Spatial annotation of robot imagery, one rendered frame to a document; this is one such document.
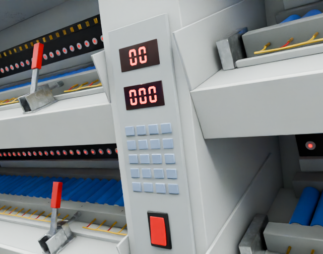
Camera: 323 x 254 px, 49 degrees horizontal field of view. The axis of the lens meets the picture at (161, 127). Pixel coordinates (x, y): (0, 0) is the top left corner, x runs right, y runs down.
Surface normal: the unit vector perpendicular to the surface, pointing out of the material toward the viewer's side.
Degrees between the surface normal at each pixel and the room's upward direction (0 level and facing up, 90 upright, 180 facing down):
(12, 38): 90
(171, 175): 90
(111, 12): 90
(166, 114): 90
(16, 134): 109
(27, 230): 19
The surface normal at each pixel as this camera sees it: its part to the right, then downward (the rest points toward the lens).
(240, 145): 0.79, -0.07
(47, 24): -0.61, 0.11
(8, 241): -0.31, -0.90
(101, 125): -0.53, 0.43
